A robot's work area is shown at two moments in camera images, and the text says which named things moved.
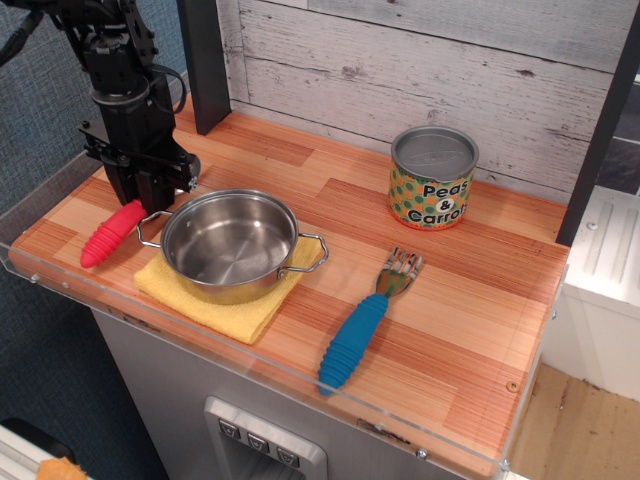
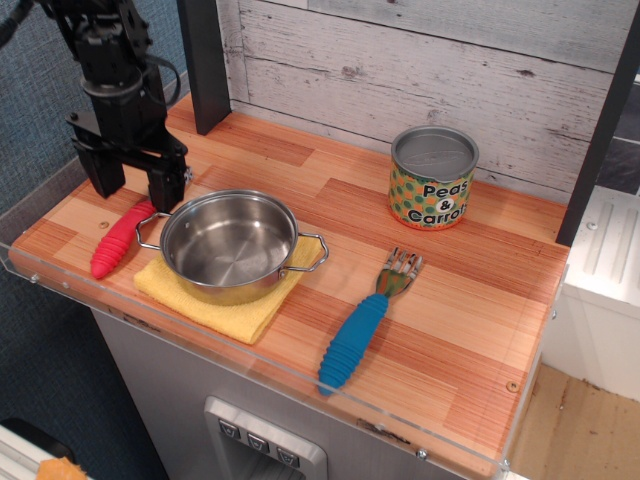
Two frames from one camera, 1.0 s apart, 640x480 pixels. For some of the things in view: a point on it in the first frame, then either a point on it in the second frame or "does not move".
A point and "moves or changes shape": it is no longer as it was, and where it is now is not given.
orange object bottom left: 60,468 does not move
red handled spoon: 111,231 moves or changes shape
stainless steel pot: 231,245 does not move
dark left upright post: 201,27 does not move
